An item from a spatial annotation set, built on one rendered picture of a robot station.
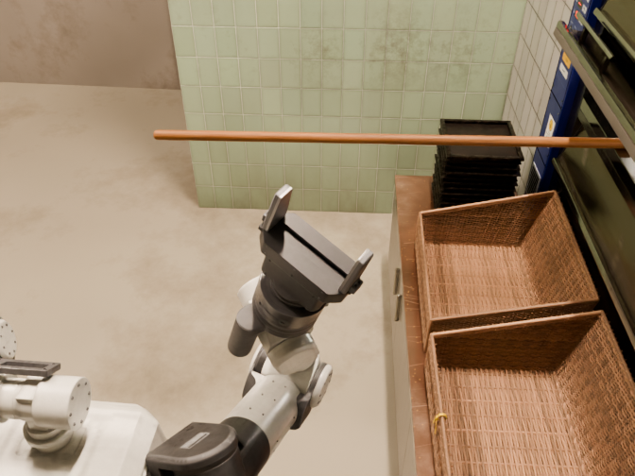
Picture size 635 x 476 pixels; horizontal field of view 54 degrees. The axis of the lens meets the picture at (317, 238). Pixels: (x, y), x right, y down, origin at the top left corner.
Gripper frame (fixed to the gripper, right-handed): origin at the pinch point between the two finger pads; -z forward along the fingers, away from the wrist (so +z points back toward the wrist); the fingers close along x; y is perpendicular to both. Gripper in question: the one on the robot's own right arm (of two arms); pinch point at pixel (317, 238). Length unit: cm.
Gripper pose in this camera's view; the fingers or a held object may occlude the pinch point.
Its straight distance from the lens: 65.3
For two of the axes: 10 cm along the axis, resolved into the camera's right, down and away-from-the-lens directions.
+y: 5.9, -6.0, 5.3
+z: -2.4, 5.0, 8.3
